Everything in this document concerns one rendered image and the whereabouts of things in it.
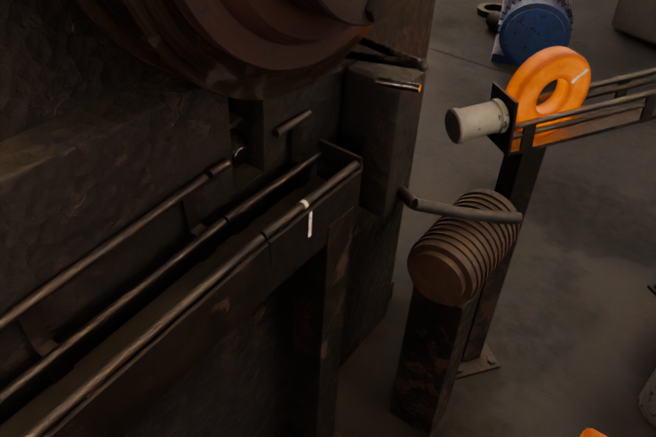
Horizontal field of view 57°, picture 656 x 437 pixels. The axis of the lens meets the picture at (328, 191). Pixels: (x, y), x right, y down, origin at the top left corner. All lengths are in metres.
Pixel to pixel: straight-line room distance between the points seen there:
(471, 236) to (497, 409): 0.55
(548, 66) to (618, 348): 0.87
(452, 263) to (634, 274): 1.00
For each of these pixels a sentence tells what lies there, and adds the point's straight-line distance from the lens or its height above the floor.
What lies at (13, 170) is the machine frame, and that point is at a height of 0.87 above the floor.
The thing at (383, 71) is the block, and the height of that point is 0.80.
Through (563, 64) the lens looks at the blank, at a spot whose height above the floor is 0.77.
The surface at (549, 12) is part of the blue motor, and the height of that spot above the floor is 0.31.
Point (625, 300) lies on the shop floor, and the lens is 1.83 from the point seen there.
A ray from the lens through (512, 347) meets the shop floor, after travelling 1.60.
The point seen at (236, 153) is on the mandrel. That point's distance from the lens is 0.79.
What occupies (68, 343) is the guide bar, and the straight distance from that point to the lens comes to 0.68.
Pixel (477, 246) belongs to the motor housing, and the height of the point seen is 0.52.
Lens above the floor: 1.19
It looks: 38 degrees down
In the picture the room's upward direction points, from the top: 3 degrees clockwise
